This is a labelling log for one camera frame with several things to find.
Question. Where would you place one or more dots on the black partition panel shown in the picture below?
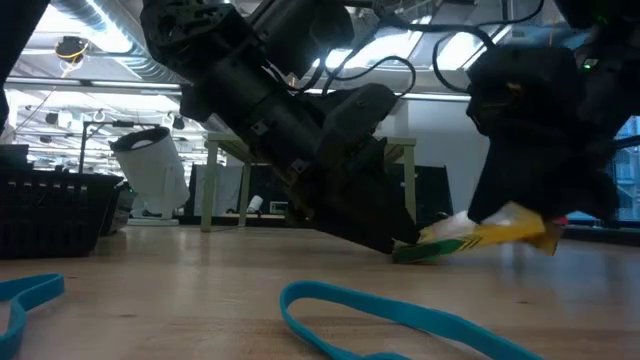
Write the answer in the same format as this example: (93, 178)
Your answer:
(430, 195)

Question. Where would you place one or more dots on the silver spiral ventilation duct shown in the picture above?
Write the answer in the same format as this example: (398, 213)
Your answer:
(120, 45)

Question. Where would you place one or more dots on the white cylinder cup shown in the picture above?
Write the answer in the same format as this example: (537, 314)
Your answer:
(255, 204)

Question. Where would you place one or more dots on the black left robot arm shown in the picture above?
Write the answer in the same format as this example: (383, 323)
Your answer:
(225, 75)

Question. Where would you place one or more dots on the black plastic basket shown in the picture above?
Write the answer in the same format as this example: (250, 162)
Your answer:
(50, 220)
(117, 212)

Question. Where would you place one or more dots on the blue rubber band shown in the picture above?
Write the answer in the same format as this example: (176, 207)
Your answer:
(35, 287)
(400, 310)

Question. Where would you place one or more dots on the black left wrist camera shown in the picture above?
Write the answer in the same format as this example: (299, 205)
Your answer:
(360, 115)

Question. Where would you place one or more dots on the white desk lamp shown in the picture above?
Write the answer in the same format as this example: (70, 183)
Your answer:
(155, 175)

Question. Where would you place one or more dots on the small white-framed screen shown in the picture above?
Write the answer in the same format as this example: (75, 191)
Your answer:
(277, 202)

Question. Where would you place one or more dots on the yellow green crayon box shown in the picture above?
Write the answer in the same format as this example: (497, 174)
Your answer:
(500, 235)

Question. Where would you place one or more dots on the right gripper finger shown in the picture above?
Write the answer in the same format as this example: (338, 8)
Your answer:
(510, 180)
(585, 195)

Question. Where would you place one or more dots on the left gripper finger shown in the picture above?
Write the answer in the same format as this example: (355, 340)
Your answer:
(375, 210)

